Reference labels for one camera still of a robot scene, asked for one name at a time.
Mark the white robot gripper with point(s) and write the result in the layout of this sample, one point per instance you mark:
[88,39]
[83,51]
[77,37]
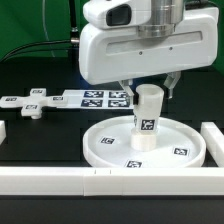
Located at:
[122,54]

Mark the white round table top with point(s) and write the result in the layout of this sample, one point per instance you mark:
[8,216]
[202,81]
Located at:
[116,143]

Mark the white marker sheet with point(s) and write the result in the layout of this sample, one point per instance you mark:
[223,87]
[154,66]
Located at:
[97,99]

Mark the white right fence bar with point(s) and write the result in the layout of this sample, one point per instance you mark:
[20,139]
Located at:
[214,139]

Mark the white fence bar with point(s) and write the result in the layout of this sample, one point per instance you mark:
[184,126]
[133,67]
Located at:
[214,139]
[2,131]
[83,181]

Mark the white front fence bar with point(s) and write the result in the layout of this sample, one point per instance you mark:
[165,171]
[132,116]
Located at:
[83,181]

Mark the white cross-shaped table base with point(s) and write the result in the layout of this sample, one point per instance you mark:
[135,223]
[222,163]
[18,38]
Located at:
[31,106]

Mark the white left fence bar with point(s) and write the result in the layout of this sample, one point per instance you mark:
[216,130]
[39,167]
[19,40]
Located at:
[2,131]

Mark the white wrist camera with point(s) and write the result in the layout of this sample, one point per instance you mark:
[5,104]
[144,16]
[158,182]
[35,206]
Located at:
[117,13]

